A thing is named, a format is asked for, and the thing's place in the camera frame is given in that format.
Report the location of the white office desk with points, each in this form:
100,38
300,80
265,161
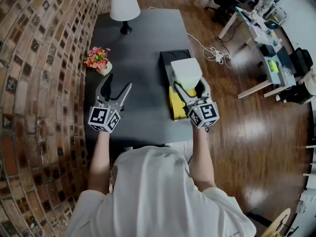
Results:
282,79

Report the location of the open laptop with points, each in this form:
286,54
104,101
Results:
272,23

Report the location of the round wooden stool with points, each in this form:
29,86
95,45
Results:
277,225

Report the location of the black box with yellow lining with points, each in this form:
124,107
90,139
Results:
165,63

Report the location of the white pot of pink flowers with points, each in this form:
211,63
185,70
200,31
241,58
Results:
97,59

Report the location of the white small box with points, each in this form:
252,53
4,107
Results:
185,70

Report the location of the yellow-green item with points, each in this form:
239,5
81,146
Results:
273,66

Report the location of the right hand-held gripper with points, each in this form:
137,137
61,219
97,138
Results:
205,113

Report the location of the black box device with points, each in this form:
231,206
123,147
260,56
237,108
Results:
267,50

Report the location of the person's right forearm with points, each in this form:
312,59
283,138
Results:
202,157

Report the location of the person's white shirt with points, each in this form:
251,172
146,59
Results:
158,196

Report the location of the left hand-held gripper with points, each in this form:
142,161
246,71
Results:
98,116

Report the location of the white table lamp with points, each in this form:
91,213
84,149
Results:
124,6

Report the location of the white cabinet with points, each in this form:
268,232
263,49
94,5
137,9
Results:
307,201

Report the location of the person's left forearm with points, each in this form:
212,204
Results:
100,162

